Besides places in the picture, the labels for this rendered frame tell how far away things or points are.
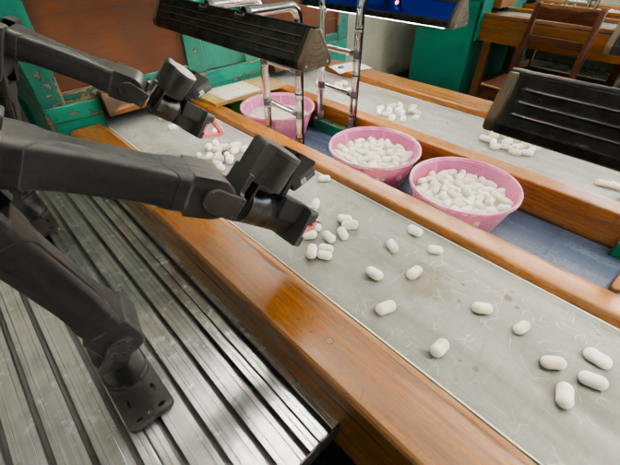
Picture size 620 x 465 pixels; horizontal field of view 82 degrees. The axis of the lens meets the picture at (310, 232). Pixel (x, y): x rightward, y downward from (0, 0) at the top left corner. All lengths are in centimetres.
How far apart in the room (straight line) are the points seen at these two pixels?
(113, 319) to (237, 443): 25
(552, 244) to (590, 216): 11
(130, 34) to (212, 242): 86
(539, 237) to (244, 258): 71
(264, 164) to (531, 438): 50
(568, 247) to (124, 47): 139
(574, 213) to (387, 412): 72
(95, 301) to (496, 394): 56
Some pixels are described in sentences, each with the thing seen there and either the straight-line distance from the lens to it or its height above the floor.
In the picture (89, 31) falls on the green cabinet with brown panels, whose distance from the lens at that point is 138.
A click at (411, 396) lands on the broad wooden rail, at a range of 55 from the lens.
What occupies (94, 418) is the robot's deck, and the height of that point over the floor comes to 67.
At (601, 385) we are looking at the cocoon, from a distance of 68.
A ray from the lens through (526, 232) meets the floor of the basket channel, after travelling 103.
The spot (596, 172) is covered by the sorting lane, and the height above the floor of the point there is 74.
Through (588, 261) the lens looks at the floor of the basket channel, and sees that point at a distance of 102.
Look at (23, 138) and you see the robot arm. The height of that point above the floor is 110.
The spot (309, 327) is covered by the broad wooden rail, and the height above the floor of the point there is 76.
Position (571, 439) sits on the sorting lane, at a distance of 63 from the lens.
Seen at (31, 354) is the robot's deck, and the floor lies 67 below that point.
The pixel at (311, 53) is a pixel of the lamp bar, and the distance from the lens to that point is 75.
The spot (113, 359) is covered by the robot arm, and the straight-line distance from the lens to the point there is 61.
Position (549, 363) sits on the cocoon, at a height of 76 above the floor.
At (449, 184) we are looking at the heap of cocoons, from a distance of 101.
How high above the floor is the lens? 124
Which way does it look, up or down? 40 degrees down
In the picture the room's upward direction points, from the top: straight up
